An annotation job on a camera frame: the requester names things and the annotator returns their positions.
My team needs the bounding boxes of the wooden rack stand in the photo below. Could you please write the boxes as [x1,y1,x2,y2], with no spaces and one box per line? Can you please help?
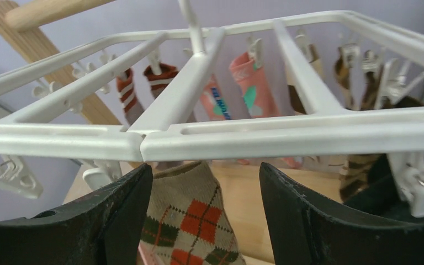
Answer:
[0,0,348,265]

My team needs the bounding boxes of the pink sock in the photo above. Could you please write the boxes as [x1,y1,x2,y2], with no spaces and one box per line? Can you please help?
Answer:
[229,52,282,118]
[200,74,232,121]

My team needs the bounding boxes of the white clip hanger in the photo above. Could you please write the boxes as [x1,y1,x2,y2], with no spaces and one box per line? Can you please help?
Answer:
[0,1,424,217]

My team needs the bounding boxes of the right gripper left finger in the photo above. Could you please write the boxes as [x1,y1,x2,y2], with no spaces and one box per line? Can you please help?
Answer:
[0,164,153,264]

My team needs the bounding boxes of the cream brown wide-striped sock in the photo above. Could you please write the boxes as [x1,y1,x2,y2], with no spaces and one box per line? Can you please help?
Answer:
[284,43,324,114]

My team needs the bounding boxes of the black sock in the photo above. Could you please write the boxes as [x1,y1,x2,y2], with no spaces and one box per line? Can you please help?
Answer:
[343,154,424,223]

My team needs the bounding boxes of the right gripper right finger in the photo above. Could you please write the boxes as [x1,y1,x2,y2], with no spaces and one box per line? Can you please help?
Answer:
[259,163,424,264]

